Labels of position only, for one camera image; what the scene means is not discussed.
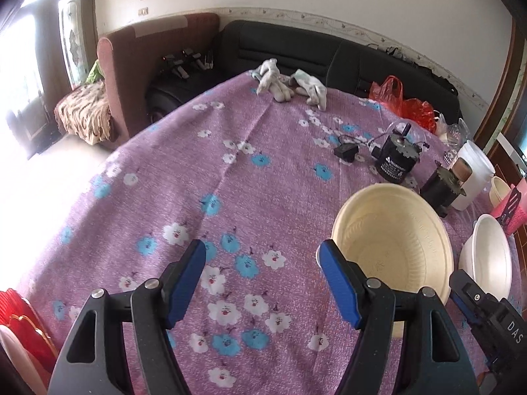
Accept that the white foam bowl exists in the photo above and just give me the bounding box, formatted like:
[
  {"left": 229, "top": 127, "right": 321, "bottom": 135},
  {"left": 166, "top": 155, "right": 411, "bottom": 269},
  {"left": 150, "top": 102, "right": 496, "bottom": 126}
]
[
  {"left": 458, "top": 214, "right": 512, "bottom": 301},
  {"left": 1, "top": 326, "right": 47, "bottom": 394}
]

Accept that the purple floral tablecloth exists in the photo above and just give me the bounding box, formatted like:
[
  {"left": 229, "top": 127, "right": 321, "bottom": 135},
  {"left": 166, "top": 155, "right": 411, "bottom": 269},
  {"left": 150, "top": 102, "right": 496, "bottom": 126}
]
[{"left": 29, "top": 73, "right": 491, "bottom": 394}]

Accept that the pink bottle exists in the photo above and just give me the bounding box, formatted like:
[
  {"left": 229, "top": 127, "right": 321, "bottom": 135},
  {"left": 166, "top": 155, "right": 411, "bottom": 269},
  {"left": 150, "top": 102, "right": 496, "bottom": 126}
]
[{"left": 490, "top": 177, "right": 527, "bottom": 235}]

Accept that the small black power adapter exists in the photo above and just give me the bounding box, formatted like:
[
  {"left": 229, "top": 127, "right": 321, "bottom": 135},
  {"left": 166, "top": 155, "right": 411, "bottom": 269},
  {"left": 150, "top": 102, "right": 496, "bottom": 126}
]
[{"left": 333, "top": 143, "right": 359, "bottom": 163}]

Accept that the small black motor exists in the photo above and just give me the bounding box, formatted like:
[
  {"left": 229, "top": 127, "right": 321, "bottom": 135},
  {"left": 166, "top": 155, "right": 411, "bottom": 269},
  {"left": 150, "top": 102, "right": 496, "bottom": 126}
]
[{"left": 419, "top": 161, "right": 472, "bottom": 219}]

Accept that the large black motor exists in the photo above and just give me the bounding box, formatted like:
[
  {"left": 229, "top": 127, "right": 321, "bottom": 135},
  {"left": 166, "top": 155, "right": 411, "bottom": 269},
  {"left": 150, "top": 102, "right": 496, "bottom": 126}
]
[{"left": 371, "top": 120, "right": 430, "bottom": 185}]

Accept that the small cream cup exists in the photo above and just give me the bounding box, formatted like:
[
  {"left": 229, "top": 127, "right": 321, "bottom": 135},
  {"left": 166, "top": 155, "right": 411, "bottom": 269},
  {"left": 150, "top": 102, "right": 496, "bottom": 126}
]
[{"left": 488, "top": 176, "right": 511, "bottom": 208}]

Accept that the white plastic jar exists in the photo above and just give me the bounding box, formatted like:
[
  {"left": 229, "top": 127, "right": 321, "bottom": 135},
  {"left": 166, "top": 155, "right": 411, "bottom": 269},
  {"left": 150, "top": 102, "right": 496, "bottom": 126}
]
[{"left": 450, "top": 140, "right": 495, "bottom": 211}]

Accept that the clear plastic bag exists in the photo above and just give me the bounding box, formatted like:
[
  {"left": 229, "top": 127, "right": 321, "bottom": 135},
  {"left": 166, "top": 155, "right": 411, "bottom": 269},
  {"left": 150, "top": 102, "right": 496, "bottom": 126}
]
[{"left": 434, "top": 111, "right": 473, "bottom": 152}]

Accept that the brown patterned blanket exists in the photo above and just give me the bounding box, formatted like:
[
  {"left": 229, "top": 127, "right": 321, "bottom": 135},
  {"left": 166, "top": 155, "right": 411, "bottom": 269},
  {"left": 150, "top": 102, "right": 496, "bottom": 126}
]
[{"left": 54, "top": 80, "right": 113, "bottom": 145}]

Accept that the red plastic bag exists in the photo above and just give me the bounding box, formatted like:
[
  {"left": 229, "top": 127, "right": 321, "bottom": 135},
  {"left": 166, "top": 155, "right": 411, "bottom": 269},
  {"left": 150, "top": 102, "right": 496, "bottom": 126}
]
[{"left": 369, "top": 75, "right": 437, "bottom": 134}]

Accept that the white work glove right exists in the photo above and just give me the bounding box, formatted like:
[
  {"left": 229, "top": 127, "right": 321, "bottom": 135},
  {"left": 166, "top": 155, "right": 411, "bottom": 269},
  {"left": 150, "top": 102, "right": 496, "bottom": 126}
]
[{"left": 288, "top": 69, "right": 327, "bottom": 112}]

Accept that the white work glove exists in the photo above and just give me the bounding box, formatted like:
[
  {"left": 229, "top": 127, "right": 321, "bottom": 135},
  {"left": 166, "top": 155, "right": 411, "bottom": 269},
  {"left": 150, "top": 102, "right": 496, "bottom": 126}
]
[
  {"left": 250, "top": 58, "right": 294, "bottom": 103},
  {"left": 288, "top": 69, "right": 327, "bottom": 112}
]

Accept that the white work glove left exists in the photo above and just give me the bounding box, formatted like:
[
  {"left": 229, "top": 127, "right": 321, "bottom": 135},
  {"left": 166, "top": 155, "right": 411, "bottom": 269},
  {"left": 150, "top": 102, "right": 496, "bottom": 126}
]
[{"left": 250, "top": 58, "right": 294, "bottom": 103}]

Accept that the black sofa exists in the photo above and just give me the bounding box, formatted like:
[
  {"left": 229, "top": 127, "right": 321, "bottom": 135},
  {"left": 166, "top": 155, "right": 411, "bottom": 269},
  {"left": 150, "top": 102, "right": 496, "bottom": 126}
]
[{"left": 146, "top": 20, "right": 463, "bottom": 124}]

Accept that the green cloth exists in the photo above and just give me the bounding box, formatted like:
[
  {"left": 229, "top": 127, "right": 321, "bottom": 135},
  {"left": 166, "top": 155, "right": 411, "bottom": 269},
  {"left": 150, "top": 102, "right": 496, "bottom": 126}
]
[{"left": 85, "top": 60, "right": 104, "bottom": 85}]

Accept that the maroon armchair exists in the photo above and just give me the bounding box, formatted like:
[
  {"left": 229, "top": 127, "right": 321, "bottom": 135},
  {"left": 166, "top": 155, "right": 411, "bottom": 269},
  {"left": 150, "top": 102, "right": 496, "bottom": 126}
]
[{"left": 97, "top": 13, "right": 220, "bottom": 148}]

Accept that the wooden glass door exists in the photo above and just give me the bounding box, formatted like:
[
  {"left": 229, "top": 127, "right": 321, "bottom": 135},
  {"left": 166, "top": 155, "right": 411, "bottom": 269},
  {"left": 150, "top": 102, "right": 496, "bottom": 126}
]
[{"left": 1, "top": 0, "right": 97, "bottom": 159}]

